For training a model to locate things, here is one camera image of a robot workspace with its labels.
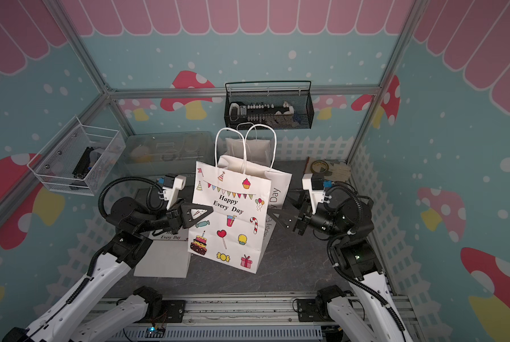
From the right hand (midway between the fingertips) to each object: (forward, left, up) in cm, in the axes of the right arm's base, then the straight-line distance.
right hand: (274, 203), depth 55 cm
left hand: (-2, +16, -3) cm, 17 cm away
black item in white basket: (+19, +63, -4) cm, 66 cm away
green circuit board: (-24, +41, -43) cm, 64 cm away
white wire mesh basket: (+23, +67, -5) cm, 71 cm away
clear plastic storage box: (+45, +53, -23) cm, 73 cm away
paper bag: (+1, +41, -38) cm, 56 cm away
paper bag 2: (-6, +11, -6) cm, 13 cm away
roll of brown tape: (+50, -28, -39) cm, 69 cm away
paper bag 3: (+45, +5, -21) cm, 50 cm away
